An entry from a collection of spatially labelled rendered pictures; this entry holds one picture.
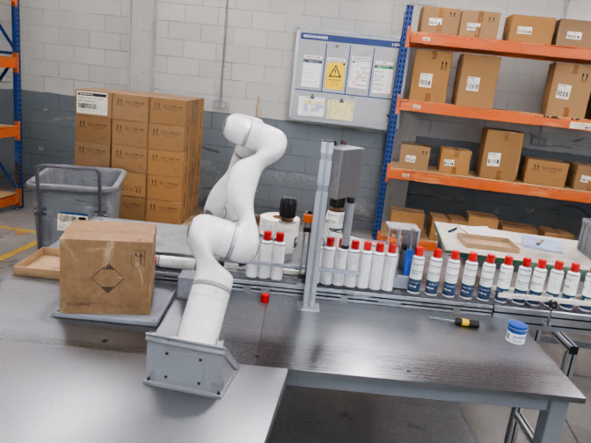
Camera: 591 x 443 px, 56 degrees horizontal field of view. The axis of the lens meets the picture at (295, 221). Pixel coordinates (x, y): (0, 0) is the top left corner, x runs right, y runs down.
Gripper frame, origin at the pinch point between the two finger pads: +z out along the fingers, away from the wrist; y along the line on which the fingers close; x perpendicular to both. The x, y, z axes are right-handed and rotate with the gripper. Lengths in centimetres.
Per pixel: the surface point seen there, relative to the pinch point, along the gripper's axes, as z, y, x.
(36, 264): -19, 1, 85
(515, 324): 41, -28, -99
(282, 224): -5.3, 24.2, -18.4
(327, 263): 8.8, -2.3, -35.0
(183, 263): -5.7, -2.5, 23.4
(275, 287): 13.2, -5.0, -11.6
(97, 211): -11, 173, 126
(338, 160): -35, -17, -49
